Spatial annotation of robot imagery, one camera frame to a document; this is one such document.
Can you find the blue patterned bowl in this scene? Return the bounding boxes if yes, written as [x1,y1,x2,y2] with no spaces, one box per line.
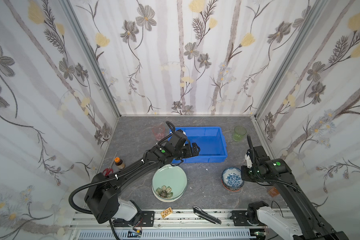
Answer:
[222,167,244,187]

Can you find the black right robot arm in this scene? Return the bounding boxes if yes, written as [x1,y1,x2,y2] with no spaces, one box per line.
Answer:
[241,136,348,240]

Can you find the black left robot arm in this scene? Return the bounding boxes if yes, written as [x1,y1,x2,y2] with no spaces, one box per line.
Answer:
[68,122,201,226]

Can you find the blue plastic bin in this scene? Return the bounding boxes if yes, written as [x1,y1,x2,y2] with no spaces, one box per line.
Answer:
[179,127,228,164]

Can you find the brown bottle black cap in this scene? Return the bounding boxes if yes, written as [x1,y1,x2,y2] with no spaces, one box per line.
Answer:
[267,187,280,198]

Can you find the red pink glass bowl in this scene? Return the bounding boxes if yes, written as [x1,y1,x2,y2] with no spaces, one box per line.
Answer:
[223,185,242,192]

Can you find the pink transparent cup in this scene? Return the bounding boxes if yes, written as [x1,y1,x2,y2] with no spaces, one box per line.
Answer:
[152,125,166,141]

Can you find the green floral plate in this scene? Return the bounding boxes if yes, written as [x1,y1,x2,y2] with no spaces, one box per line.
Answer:
[152,165,188,191]

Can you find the green transparent cup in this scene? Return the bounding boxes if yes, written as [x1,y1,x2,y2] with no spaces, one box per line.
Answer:
[233,126,247,142]

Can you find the cream plate underneath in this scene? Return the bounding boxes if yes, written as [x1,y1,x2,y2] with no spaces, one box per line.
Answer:
[152,185,186,203]

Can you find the black folding tool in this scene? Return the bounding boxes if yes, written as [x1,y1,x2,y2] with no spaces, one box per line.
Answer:
[193,206,222,225]

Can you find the small wooden block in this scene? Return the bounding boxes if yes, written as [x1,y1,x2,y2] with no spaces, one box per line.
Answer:
[161,207,173,219]

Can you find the brown bottle orange cap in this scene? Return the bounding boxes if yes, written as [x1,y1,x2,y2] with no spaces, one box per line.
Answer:
[114,157,126,170]

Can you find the red scissors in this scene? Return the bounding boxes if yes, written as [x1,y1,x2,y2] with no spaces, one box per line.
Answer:
[102,153,118,176]

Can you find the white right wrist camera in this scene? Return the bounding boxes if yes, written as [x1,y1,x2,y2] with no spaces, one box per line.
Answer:
[245,154,253,169]

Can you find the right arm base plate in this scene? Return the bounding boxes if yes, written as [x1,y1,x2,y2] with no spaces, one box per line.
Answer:
[230,210,259,227]

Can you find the aluminium rail frame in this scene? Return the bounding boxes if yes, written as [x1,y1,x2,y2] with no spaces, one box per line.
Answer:
[68,209,281,240]

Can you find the white perforated cable tray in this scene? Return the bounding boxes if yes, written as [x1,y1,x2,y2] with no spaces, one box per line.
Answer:
[76,229,256,240]

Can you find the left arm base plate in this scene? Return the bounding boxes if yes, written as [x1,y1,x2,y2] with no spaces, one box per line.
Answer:
[112,211,155,228]

